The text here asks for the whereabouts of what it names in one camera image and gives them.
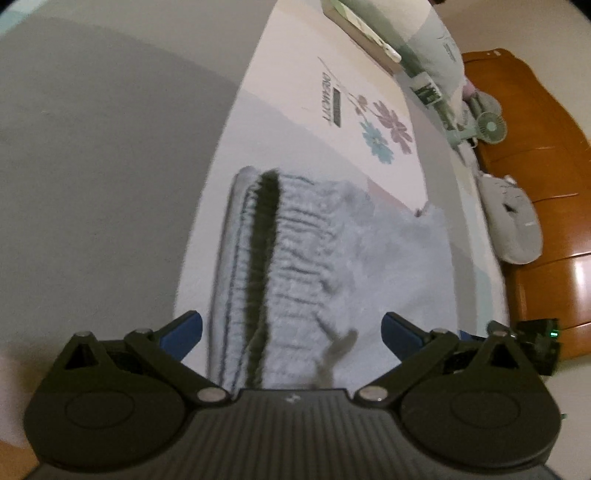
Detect grey sweatpants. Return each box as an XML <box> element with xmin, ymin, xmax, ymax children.
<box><xmin>209</xmin><ymin>167</ymin><xmax>458</xmax><ymax>392</ymax></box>

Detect grey plush cushion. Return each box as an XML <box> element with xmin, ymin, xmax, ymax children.
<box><xmin>476</xmin><ymin>172</ymin><xmax>543</xmax><ymax>265</ymax></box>

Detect wooden headboard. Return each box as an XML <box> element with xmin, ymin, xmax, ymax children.
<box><xmin>463</xmin><ymin>48</ymin><xmax>590</xmax><ymax>360</ymax></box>

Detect green handheld fan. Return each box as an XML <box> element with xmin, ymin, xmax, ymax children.
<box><xmin>446</xmin><ymin>112</ymin><xmax>508</xmax><ymax>148</ymax></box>

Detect patchwork bed sheet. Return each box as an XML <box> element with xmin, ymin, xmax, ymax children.
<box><xmin>1</xmin><ymin>1</ymin><xmax>508</xmax><ymax>448</ymax></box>

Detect grey plush toy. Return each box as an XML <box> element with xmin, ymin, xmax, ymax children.
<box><xmin>464</xmin><ymin>90</ymin><xmax>502</xmax><ymax>119</ymax></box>

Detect green white tissue pack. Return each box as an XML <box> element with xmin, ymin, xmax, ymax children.
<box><xmin>411</xmin><ymin>72</ymin><xmax>443</xmax><ymax>106</ymax></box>

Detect white earbuds case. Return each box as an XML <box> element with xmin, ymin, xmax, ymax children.
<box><xmin>375</xmin><ymin>37</ymin><xmax>402</xmax><ymax>64</ymax></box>

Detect patchwork pillow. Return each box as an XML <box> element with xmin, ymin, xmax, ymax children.
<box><xmin>345</xmin><ymin>0</ymin><xmax>465</xmax><ymax>102</ymax></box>

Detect green paperback book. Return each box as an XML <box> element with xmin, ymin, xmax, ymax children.
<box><xmin>321</xmin><ymin>0</ymin><xmax>402</xmax><ymax>76</ymax></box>

